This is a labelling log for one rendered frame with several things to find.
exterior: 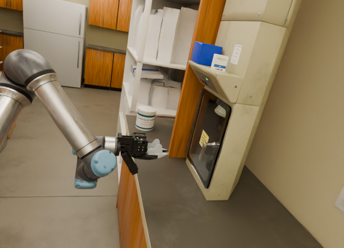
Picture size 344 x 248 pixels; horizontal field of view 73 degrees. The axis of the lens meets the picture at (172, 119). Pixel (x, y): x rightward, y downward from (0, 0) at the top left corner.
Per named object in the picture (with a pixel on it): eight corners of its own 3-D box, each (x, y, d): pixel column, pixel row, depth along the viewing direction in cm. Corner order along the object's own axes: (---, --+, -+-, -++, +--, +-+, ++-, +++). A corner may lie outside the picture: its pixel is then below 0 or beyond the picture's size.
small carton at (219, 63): (221, 70, 97) (226, 55, 95) (224, 72, 92) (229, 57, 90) (210, 68, 97) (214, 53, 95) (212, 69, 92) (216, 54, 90)
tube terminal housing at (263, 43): (223, 163, 142) (264, 31, 116) (253, 199, 113) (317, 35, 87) (185, 161, 134) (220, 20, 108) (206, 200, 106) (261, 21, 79)
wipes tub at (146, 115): (151, 124, 177) (154, 106, 172) (154, 132, 165) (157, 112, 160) (134, 123, 173) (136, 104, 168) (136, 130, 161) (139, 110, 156)
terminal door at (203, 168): (187, 155, 132) (203, 87, 118) (207, 190, 105) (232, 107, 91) (186, 155, 132) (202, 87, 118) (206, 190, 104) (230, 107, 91)
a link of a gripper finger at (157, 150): (171, 147, 92) (148, 144, 89) (169, 159, 94) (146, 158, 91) (170, 143, 94) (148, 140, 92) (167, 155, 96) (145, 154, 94)
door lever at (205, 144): (210, 162, 103) (208, 159, 105) (216, 143, 100) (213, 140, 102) (199, 161, 101) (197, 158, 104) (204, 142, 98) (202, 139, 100)
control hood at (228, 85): (205, 83, 118) (209, 63, 115) (236, 103, 90) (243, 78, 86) (184, 80, 115) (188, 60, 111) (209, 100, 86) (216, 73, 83)
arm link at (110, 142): (103, 159, 86) (103, 149, 94) (115, 160, 88) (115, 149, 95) (105, 141, 84) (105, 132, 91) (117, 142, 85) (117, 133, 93)
